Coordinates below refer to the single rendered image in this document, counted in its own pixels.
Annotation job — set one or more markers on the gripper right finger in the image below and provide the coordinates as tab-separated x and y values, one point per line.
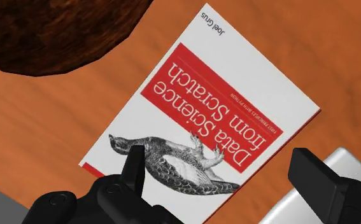
329	189

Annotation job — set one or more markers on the silver flat device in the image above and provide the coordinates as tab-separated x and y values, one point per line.
292	208

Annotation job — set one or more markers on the white and red book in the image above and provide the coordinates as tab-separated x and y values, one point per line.
229	77

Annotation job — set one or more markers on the dark brown round object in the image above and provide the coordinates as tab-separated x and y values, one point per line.
53	31

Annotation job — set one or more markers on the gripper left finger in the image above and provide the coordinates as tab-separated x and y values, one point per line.
118	198

